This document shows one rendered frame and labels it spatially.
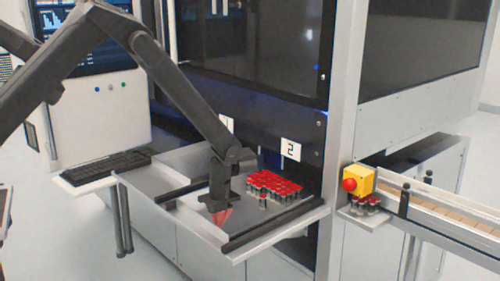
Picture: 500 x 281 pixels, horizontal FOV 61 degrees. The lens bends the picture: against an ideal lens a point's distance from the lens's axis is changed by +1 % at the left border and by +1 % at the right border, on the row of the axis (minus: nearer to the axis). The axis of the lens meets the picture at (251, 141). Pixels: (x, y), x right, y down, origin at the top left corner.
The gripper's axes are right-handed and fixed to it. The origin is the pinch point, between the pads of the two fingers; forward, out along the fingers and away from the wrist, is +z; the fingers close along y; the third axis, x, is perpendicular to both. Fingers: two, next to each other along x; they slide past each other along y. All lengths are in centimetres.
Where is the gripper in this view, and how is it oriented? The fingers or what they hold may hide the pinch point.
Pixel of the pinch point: (218, 225)
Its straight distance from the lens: 118.0
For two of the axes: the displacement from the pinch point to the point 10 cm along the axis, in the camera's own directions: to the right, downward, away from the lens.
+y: 7.5, -1.6, 6.4
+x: -6.6, -2.8, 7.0
